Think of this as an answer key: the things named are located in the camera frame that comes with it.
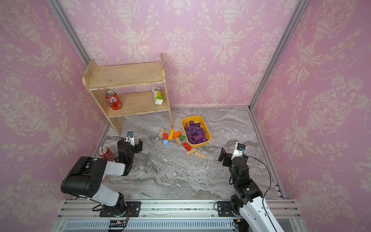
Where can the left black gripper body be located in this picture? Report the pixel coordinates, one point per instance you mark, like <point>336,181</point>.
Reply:
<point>135,149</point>

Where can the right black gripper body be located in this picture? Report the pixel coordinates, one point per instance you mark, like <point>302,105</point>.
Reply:
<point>230,163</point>

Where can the purple long brick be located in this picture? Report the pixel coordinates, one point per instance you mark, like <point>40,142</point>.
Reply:
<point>198,137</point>

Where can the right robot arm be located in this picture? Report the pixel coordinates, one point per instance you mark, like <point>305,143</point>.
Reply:
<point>248,201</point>

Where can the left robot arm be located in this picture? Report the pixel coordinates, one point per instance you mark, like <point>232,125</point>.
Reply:
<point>85,180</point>

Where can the yellow plastic storage bin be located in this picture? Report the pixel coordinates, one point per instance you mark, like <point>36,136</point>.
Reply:
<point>190,131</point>

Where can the red cola can on floor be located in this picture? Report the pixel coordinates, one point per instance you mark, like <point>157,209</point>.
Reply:
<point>106,153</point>

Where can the engraved natural wood brick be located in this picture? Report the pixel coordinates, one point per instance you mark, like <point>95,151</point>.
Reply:
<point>200,155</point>

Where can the natural wood brick near shelf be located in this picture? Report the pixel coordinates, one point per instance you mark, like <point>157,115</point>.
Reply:
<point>162,131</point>

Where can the yellow long brick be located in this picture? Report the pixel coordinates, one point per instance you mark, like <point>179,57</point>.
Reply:
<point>171,135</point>

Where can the natural wood brick small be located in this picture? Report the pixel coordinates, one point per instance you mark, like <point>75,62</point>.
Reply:
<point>190,152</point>

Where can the beige wood brick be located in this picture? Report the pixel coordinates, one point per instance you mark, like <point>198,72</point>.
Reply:
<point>178,141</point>

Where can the orange brick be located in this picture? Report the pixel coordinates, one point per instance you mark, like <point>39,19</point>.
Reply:
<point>177,134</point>

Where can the red cola can on shelf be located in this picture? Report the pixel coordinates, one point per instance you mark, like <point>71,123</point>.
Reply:
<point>113,100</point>

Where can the small red brick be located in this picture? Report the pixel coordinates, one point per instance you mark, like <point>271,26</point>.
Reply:
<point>186,146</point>

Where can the green white juice carton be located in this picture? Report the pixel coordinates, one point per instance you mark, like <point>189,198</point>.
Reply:
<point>158,98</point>

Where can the wooden two-tier shelf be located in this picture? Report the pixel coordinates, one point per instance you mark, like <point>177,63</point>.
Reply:
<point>99,80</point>

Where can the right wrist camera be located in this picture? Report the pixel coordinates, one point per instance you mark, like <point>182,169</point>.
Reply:
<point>239,150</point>

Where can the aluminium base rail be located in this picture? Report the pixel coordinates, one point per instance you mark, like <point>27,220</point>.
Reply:
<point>177,216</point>

